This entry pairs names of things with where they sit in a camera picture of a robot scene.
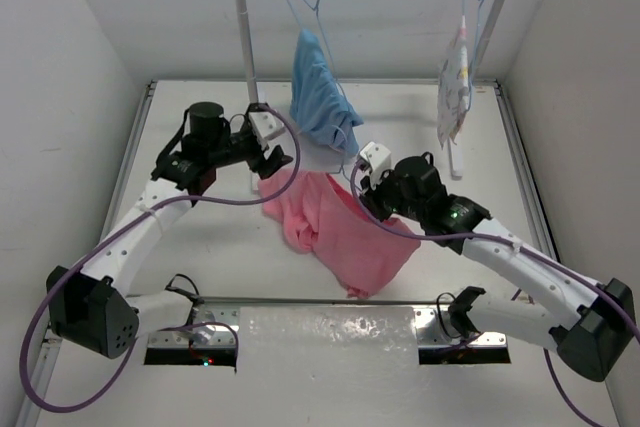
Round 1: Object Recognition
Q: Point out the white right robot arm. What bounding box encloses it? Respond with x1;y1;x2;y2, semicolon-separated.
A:
350;142;639;382

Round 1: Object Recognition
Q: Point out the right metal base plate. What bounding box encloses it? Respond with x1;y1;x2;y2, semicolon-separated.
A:
413;304;508;349

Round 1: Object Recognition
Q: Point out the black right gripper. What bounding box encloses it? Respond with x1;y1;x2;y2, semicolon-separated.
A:
359;165;425;222

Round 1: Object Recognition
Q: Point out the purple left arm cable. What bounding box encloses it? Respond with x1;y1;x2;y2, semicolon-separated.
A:
18;106;302;414

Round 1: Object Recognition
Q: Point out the empty blue hanger right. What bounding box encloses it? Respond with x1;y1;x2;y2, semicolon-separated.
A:
469;0;507;78

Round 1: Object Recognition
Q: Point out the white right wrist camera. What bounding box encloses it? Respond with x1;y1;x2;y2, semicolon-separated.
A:
358;141;393;190

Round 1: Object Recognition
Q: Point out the blue wire hanger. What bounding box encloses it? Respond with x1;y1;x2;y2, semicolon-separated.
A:
331;125;348;180

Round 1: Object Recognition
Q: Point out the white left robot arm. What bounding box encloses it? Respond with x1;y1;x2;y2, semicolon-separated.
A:
46;102;300;359

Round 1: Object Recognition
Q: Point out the blue t shirt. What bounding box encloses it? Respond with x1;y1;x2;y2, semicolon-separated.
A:
289;29;363;157

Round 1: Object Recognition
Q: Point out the pink t shirt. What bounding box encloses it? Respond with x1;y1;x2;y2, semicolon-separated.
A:
262;171;421;298

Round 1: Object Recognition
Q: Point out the white patterned garment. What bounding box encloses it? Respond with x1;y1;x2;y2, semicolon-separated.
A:
437;16;470;146

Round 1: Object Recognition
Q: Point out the metal base plate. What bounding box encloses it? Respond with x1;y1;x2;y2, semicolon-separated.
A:
147;298;241;349
413;304;508;349

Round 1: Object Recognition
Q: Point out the blue hanger holding blue shirt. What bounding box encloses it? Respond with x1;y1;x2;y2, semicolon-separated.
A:
275;0;351;98

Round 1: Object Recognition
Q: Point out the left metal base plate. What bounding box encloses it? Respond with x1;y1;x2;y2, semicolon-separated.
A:
147;298;241;349

